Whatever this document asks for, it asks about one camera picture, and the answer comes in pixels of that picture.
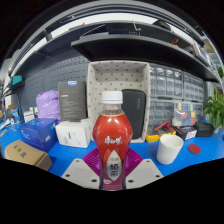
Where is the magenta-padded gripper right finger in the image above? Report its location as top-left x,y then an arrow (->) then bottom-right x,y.
123,147 -> 164,190

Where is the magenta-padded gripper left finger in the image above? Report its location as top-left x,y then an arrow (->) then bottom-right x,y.
60,147 -> 103,190

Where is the red drink bottle white cap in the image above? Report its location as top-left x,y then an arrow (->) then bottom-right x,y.
92,90 -> 134,192

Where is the white cup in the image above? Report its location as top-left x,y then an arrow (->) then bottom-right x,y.
156,133 -> 185,166

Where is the white carton box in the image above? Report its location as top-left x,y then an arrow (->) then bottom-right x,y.
54,118 -> 93,149

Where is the yellow multimeter with red leads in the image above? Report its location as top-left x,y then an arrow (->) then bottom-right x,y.
145,121 -> 177,144

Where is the flat round red coaster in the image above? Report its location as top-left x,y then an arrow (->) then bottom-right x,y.
187,143 -> 202,155

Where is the brown cardboard box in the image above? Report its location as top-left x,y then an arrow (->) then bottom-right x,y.
3,139 -> 53,172

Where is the small black box white label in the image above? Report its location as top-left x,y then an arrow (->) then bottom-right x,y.
173,124 -> 198,141

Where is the grey small-parts drawer cabinet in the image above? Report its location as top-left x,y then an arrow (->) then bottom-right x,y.
148,98 -> 178,129
183,71 -> 205,103
193,102 -> 205,124
149,63 -> 184,100

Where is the clear box of colourful parts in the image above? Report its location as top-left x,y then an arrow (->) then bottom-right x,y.
172,101 -> 197,128

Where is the dark grey upright box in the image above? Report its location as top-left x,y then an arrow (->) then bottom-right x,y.
57,80 -> 88,122

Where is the flat black zip case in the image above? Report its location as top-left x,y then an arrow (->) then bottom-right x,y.
193,121 -> 216,138

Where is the purple plastic bag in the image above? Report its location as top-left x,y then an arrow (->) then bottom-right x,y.
35,89 -> 62,123

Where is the small white carton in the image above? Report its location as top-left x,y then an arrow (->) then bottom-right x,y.
23,109 -> 36,124

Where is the green potted plant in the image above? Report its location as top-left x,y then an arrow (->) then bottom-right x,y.
202,88 -> 224,130

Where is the white perforated tray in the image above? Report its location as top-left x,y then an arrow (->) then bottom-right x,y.
85,60 -> 152,144

